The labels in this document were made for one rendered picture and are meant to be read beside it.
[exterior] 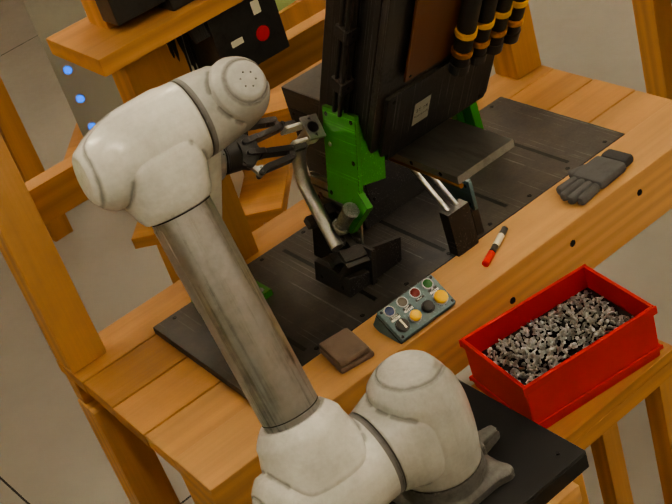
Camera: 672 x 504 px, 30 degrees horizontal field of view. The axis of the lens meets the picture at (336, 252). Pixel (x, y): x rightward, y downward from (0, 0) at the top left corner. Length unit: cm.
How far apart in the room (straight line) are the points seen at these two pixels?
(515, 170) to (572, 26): 276
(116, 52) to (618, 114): 126
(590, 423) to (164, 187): 97
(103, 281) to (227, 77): 308
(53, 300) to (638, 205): 130
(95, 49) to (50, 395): 207
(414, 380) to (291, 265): 91
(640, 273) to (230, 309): 233
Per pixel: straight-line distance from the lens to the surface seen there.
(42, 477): 411
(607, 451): 285
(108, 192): 185
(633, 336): 243
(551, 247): 271
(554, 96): 327
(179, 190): 186
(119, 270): 492
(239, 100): 187
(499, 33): 257
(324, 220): 269
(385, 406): 201
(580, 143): 301
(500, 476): 218
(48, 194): 277
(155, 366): 275
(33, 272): 271
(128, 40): 256
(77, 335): 281
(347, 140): 260
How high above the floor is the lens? 242
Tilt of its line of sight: 32 degrees down
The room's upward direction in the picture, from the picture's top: 19 degrees counter-clockwise
